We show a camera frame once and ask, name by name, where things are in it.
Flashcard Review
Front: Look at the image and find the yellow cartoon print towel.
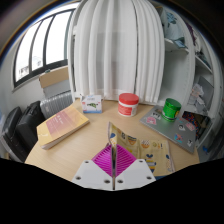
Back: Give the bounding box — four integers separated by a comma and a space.
107, 121, 176, 178

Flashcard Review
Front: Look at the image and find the silver laptop with stickers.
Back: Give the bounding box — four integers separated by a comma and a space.
139, 105, 198, 155

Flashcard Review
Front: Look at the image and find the silver ribbed suitcase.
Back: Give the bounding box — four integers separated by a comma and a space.
39, 90, 74, 120

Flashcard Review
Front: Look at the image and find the white shelf unit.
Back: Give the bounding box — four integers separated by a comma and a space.
156, 4, 224, 154

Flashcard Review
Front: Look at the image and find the yellow and red book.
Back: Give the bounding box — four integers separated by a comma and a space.
35, 105, 91, 150

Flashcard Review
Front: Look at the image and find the white curtain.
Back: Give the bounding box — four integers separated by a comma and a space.
67, 0, 166, 104

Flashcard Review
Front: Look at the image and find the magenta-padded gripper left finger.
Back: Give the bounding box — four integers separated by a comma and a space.
71, 143, 116, 192

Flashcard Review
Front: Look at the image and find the white jar with red lid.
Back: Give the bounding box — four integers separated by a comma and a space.
117, 92, 140, 118

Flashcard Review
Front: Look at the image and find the black suitcase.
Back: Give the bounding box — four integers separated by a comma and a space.
0, 106, 29, 163

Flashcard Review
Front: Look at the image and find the black framed window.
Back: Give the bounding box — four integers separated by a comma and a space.
12, 8, 76, 89

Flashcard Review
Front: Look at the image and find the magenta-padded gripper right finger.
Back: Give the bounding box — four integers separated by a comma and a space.
114, 143, 157, 192

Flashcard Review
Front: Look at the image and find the green round tin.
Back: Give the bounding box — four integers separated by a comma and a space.
161, 97, 182, 123

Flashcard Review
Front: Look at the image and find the brown cardboard box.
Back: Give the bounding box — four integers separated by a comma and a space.
38, 65, 71, 98

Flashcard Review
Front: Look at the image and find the small white printed box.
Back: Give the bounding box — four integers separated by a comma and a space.
80, 94, 104, 115

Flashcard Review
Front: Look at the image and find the black bag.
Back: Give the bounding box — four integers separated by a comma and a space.
14, 100, 46, 151

